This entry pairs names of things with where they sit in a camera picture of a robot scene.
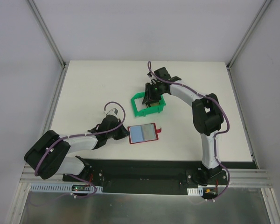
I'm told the green plastic bin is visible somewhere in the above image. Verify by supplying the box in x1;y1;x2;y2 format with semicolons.
130;92;166;117

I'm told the red leather card holder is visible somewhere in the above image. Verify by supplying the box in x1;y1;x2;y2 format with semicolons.
128;123;162;144

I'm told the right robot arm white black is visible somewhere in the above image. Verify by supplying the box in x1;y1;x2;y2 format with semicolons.
142;67;224;184

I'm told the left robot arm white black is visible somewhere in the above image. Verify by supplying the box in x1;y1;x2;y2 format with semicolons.
24;115;130;182

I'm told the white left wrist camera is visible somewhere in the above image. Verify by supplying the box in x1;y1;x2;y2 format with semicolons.
104;108;118;117

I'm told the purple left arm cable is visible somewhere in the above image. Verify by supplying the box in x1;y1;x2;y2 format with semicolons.
29;101;128;206

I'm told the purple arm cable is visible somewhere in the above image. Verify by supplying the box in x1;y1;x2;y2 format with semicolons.
147;61;231;206
29;101;128;206

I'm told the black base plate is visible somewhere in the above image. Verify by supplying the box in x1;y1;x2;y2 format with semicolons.
62;159;227;194

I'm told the right white cable duct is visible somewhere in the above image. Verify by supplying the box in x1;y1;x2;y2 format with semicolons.
187;187;203;196

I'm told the white cable duct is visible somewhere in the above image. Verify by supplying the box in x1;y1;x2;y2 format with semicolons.
187;187;203;196
30;183;103;194

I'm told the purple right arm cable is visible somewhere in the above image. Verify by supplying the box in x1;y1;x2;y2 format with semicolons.
147;61;231;206

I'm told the left white cable duct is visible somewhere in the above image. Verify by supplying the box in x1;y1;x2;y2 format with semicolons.
30;183;103;194

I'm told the left aluminium frame post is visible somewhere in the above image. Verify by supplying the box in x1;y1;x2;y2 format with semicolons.
26;0;67;68

